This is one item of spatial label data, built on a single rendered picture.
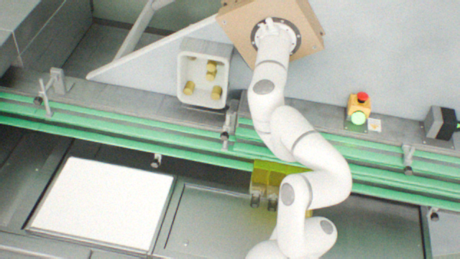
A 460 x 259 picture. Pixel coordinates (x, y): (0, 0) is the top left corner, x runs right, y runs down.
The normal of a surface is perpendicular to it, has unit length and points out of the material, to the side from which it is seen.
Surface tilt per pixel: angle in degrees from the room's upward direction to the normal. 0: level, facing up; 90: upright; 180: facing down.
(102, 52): 90
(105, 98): 90
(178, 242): 90
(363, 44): 0
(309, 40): 5
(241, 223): 90
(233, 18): 5
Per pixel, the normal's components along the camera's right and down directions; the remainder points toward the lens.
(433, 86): -0.18, 0.68
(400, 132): 0.09, -0.70
